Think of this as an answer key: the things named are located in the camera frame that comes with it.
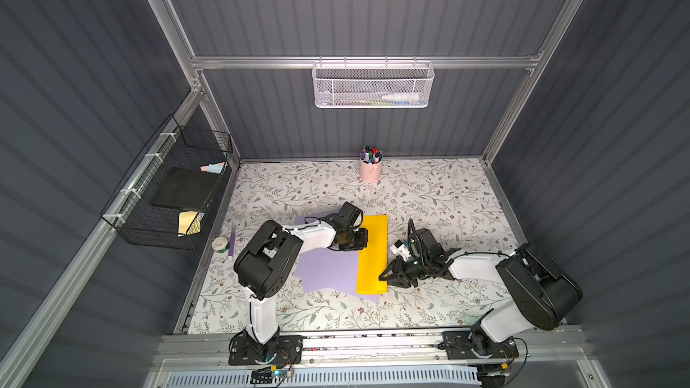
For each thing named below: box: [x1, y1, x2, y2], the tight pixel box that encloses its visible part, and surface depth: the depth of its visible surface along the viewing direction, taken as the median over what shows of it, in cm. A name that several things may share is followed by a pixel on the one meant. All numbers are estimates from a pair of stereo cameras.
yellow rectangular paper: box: [357, 214, 389, 295], surface depth 92 cm
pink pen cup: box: [359, 144, 384, 184], surface depth 107 cm
